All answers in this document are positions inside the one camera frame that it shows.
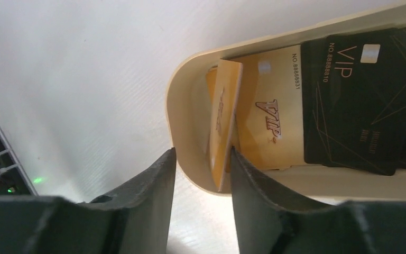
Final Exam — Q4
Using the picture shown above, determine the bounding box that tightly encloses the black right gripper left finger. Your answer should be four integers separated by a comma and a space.
0, 148, 177, 253

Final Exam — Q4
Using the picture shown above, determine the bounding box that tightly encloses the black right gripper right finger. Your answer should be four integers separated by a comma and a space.
230, 149, 406, 253

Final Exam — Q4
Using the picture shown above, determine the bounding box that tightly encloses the black VIP card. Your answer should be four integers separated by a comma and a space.
301, 27, 406, 176

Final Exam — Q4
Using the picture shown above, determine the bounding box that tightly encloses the gold VIP card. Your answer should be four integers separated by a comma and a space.
209, 59, 243, 192
205, 44, 307, 173

